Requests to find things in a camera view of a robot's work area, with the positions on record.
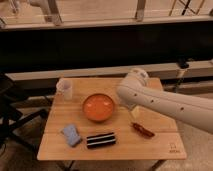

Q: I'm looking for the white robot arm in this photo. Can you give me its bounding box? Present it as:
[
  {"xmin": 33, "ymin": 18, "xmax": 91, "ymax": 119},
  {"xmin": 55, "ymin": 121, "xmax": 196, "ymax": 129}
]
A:
[{"xmin": 116, "ymin": 68, "xmax": 213, "ymax": 134}]

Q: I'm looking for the black chair frame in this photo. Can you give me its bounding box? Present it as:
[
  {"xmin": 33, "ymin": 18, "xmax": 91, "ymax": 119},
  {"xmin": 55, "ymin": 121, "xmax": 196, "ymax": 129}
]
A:
[{"xmin": 0, "ymin": 73, "xmax": 48, "ymax": 153}]

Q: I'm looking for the black white striped box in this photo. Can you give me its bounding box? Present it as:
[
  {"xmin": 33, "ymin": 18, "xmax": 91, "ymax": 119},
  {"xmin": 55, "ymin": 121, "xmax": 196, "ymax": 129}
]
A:
[{"xmin": 86, "ymin": 132, "xmax": 116, "ymax": 149}]

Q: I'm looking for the clear plastic cup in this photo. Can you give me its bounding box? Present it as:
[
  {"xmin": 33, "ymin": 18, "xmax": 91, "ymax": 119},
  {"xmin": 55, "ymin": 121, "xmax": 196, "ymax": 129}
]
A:
[{"xmin": 56, "ymin": 79, "xmax": 73, "ymax": 100}]

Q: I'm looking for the dark red chili pepper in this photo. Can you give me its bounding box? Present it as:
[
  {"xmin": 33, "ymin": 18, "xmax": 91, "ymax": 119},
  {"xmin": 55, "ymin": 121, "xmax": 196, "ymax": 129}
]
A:
[{"xmin": 132, "ymin": 122, "xmax": 155, "ymax": 138}]

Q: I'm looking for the translucent yellowish gripper finger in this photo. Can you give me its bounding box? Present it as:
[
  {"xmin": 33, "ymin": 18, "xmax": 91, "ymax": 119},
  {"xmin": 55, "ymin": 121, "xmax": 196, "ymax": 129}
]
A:
[{"xmin": 130, "ymin": 106, "xmax": 140, "ymax": 119}]

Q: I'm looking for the orange ceramic bowl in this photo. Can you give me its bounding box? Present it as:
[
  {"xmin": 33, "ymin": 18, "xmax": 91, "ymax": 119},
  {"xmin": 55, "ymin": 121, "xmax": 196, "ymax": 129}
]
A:
[{"xmin": 82, "ymin": 94, "xmax": 115, "ymax": 122}]

